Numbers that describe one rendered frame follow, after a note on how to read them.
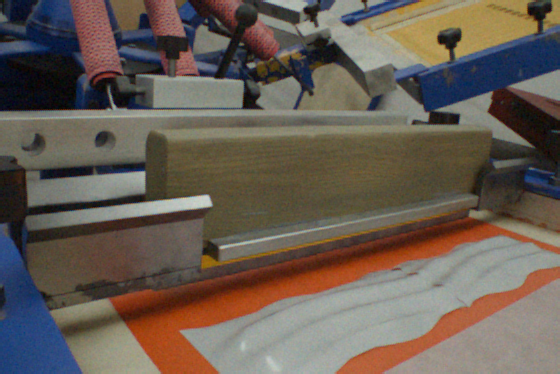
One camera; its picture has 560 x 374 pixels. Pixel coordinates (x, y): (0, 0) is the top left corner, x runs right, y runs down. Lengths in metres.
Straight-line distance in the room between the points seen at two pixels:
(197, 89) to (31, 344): 0.44
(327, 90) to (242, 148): 2.90
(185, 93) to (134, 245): 0.35
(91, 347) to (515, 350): 0.24
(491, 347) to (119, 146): 0.38
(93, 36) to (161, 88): 0.20
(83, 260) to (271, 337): 0.11
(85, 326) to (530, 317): 0.28
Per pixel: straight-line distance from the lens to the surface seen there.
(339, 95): 3.11
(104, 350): 0.27
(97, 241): 0.25
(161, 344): 0.27
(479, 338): 0.32
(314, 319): 0.29
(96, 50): 0.72
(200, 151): 0.28
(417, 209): 0.42
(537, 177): 0.63
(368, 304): 0.31
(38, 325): 0.20
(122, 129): 0.50
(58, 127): 0.48
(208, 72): 1.05
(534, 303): 0.39
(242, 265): 0.33
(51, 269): 0.25
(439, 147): 0.45
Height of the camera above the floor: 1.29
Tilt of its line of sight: 27 degrees down
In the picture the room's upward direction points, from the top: 16 degrees clockwise
